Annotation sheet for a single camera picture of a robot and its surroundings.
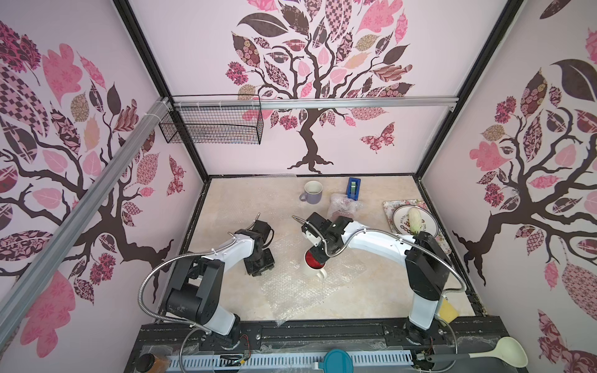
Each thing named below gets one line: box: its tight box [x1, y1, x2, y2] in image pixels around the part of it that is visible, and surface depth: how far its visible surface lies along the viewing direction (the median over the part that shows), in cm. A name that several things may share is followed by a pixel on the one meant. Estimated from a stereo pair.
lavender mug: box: [299, 180, 324, 205], surface depth 109 cm
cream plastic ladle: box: [427, 336, 529, 369], surface depth 71 cm
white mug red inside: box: [303, 246, 328, 280], surface depth 81 cm
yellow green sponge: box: [438, 297, 461, 325], surface depth 80 cm
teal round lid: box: [318, 348, 355, 373], surface depth 64 cm
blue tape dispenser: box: [346, 177, 362, 202], surface depth 109 cm
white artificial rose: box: [408, 206, 423, 237], surface depth 100 cm
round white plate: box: [392, 204, 440, 238], surface depth 103 cm
